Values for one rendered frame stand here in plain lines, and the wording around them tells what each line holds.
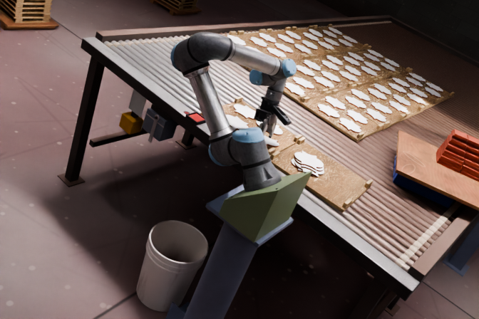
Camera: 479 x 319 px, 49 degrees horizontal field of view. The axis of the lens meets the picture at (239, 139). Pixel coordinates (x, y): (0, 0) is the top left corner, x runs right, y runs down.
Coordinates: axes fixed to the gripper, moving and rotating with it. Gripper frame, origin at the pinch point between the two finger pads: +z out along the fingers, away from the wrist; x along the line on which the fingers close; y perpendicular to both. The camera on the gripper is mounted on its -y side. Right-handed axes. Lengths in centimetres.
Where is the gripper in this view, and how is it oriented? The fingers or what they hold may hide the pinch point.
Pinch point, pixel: (265, 139)
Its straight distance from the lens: 251.6
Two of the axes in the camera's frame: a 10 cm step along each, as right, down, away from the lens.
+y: -8.1, -3.7, 4.5
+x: -5.2, 1.3, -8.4
